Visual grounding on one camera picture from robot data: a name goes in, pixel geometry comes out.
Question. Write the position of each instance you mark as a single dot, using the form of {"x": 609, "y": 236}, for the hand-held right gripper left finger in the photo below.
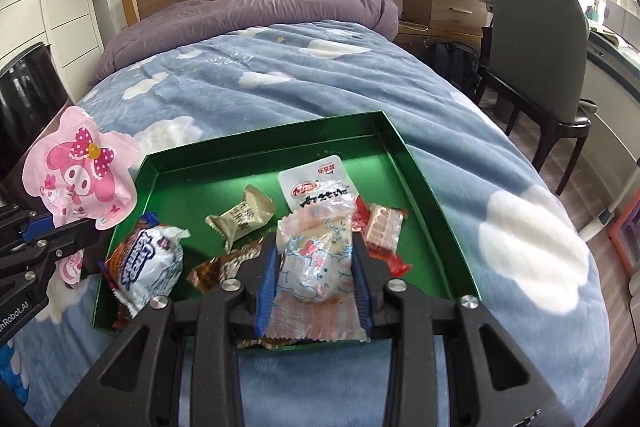
{"x": 267, "y": 297}

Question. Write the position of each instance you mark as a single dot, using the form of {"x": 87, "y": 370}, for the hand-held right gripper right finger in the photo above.
{"x": 364, "y": 297}

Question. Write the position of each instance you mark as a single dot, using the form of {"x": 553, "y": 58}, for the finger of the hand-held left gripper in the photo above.
{"x": 37, "y": 227}
{"x": 70, "y": 237}

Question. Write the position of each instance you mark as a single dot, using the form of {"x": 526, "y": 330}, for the brown crinkled snack bag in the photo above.
{"x": 225, "y": 267}

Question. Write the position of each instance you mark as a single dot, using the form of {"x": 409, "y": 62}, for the clear cartoon pastry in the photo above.
{"x": 312, "y": 267}

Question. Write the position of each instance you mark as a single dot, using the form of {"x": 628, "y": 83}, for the pink cartoon snack packet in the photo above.
{"x": 85, "y": 167}

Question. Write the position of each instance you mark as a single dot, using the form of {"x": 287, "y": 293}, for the small brown candy packet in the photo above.
{"x": 382, "y": 227}

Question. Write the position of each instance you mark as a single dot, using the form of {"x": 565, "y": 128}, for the blue and white snack bag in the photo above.
{"x": 145, "y": 262}

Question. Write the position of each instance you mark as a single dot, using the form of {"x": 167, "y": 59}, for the olive green snack packet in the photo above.
{"x": 242, "y": 217}

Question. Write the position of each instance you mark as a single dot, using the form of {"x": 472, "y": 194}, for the red noodle snack packet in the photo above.
{"x": 122, "y": 317}

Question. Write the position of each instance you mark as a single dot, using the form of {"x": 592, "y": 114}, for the red and white snack packet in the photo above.
{"x": 312, "y": 187}

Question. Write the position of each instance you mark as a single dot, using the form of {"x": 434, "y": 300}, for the green tray box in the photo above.
{"x": 210, "y": 177}

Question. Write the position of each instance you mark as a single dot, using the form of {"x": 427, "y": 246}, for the black backpack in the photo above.
{"x": 457, "y": 67}

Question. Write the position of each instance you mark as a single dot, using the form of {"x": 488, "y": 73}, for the orange storage box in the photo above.
{"x": 625, "y": 242}

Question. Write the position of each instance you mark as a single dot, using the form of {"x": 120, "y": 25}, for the purple pillow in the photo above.
{"x": 240, "y": 14}

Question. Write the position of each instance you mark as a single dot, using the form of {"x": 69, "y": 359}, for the grey chair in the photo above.
{"x": 540, "y": 47}

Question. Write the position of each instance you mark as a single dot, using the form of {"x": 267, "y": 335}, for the white desk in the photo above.
{"x": 615, "y": 107}

